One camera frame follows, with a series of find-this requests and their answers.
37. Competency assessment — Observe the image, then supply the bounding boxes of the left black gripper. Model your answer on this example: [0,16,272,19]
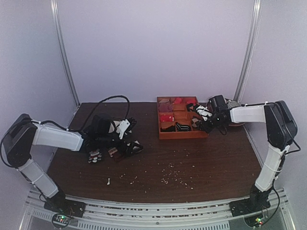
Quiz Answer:
[97,133,143,157]

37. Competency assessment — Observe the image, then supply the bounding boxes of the brown argyle sock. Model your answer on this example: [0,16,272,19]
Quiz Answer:
[191,116,203,131]

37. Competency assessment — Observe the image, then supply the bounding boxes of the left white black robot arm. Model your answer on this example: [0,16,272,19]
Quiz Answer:
[0,114,143,213]

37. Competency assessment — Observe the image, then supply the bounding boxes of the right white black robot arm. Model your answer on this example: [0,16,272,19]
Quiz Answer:
[187,95,298,212]

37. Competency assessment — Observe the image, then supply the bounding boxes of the red round plate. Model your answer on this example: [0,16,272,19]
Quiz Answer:
[206,100,244,127]

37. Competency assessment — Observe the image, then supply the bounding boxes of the striped beige brown sock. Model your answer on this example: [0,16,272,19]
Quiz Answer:
[108,133,136,162]

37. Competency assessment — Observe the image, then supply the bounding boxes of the wooden compartment tray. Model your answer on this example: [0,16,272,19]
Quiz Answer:
[156,96,208,140]

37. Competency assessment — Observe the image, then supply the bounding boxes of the black white striped rolled sock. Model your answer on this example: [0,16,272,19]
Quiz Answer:
[176,122,191,132]

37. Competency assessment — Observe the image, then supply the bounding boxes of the striped white cup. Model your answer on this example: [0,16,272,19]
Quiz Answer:
[227,100,241,109]

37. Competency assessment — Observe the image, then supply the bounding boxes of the red rolled sock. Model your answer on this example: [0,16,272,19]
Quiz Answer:
[159,114,175,122]

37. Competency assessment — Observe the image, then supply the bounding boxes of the purple rolled sock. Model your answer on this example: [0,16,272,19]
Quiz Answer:
[158,103,173,113]

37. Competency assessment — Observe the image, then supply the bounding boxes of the dark teal cartoon sock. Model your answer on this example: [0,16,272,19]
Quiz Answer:
[88,149,102,164]

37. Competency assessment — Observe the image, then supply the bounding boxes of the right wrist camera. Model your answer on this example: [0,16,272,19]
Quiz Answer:
[209,95,228,113]

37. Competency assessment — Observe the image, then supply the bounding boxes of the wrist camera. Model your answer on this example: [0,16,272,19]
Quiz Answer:
[89,114,114,137]
[209,95,228,113]

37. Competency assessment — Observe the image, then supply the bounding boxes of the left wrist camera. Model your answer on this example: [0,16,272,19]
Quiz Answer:
[89,114,114,137]

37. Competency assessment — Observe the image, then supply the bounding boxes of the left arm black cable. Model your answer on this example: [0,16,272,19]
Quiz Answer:
[83,95,130,131]

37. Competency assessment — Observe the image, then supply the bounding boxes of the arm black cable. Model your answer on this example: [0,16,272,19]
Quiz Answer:
[83,95,130,131]
[263,134,302,226]

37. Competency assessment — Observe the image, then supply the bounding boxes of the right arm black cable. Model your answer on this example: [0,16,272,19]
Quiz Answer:
[263,134,302,226]

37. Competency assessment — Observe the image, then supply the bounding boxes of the aluminium front rail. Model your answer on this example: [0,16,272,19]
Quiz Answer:
[24,188,293,230]

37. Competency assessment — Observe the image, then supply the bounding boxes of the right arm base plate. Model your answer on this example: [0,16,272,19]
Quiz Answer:
[229,195,271,217]

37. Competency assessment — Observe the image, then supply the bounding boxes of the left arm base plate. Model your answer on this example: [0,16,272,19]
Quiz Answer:
[44,197,86,218]

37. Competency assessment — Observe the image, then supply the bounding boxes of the right aluminium frame post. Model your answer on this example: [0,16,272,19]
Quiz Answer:
[234,0,262,102]

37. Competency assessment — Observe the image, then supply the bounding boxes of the aluminium frame post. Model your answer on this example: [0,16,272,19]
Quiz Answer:
[234,0,262,102]
[50,0,80,107]

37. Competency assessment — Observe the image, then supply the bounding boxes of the left aluminium frame post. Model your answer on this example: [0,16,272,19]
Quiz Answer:
[50,0,80,107]

